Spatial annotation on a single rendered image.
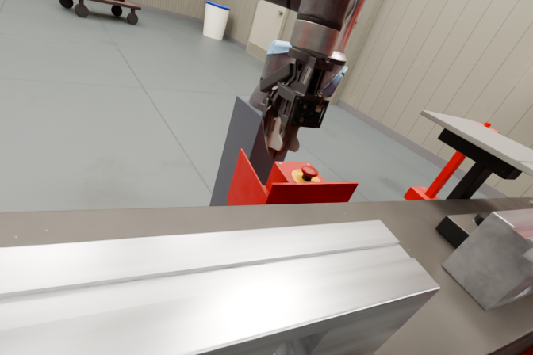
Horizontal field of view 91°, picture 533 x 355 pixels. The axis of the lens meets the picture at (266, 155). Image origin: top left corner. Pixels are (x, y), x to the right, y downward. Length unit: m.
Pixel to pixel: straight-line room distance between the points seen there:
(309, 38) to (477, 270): 0.37
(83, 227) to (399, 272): 0.26
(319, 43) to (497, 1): 3.63
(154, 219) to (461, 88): 3.78
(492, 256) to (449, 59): 3.67
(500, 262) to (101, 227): 0.41
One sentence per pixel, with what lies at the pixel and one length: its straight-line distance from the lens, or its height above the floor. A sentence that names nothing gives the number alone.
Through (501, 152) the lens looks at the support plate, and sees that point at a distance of 0.56.
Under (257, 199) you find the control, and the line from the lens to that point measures 0.50.
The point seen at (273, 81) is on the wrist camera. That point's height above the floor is 0.97.
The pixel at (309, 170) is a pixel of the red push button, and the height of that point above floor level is 0.81.
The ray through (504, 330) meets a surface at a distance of 0.42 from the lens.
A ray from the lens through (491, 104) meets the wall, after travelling 3.82.
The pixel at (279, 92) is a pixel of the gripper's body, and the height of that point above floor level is 0.97.
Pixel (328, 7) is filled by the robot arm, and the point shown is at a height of 1.11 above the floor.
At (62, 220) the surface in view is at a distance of 0.30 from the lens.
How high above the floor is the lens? 1.09
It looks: 29 degrees down
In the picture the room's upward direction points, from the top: 19 degrees clockwise
